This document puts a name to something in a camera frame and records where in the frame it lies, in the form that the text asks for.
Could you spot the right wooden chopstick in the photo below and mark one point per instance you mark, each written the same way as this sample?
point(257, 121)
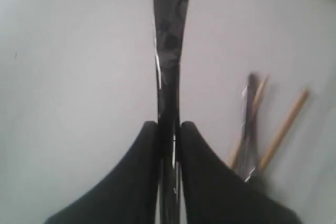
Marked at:
point(283, 130)

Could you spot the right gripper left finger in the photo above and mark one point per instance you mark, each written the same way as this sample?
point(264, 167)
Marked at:
point(128, 193)

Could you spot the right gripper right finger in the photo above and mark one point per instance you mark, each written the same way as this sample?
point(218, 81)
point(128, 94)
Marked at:
point(215, 194)

